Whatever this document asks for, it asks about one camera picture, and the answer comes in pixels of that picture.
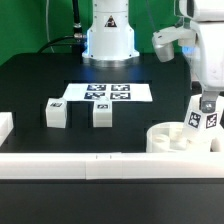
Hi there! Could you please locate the white front fence bar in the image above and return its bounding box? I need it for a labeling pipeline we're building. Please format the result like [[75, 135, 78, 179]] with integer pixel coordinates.
[[0, 152, 224, 180]]

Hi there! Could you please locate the white fence bar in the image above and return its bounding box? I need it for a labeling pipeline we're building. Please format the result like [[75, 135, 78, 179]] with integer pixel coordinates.
[[0, 152, 224, 180], [0, 112, 14, 146]]

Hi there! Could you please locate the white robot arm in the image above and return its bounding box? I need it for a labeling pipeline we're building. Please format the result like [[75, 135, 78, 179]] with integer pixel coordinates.
[[82, 0, 224, 113]]

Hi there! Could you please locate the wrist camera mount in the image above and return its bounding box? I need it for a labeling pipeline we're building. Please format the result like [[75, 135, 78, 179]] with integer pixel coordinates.
[[152, 26, 196, 62]]

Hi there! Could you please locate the black cable on base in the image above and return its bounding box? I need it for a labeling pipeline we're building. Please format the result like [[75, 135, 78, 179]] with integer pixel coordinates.
[[37, 0, 88, 54]]

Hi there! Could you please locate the white left fence bar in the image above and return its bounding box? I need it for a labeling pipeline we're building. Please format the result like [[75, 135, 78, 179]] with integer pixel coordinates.
[[0, 112, 14, 146]]

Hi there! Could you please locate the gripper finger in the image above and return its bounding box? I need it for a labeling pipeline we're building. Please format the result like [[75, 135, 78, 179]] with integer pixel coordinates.
[[200, 90, 218, 113]]

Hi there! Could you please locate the thin white cable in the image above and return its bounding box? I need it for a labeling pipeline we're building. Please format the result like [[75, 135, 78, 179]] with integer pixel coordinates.
[[45, 0, 55, 54]]

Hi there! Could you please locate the white round stool seat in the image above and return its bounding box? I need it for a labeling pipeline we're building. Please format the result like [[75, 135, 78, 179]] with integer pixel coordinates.
[[146, 122, 224, 153]]

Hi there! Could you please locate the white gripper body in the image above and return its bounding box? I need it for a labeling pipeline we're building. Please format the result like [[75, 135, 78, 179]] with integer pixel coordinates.
[[191, 22, 224, 97]]

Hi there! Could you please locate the white marker sheet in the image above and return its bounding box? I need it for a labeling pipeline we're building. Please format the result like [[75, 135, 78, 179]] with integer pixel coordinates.
[[63, 83, 153, 102]]

